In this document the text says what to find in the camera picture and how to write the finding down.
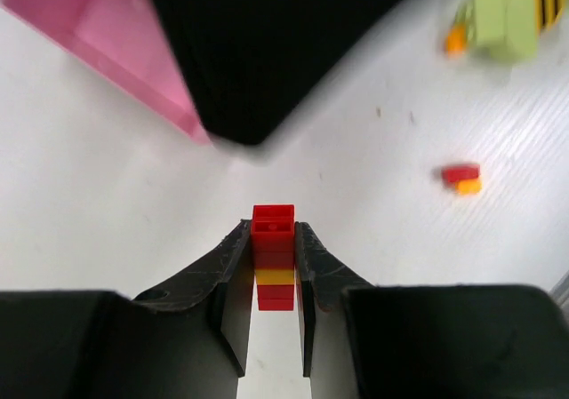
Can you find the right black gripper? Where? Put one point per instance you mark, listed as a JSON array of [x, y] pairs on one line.
[[247, 64]]

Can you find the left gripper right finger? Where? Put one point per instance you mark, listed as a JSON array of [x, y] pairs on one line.
[[463, 341]]

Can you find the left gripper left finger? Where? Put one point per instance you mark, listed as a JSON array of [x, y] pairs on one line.
[[186, 337]]

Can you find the red lego stack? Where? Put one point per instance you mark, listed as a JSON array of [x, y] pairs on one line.
[[273, 240]]

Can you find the red orange lego piece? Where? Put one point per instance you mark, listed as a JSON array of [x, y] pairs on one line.
[[464, 179]]

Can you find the pink container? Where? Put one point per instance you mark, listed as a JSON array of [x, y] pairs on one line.
[[123, 41]]

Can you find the green yellow lego cluster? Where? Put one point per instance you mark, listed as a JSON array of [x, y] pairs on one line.
[[505, 30]]

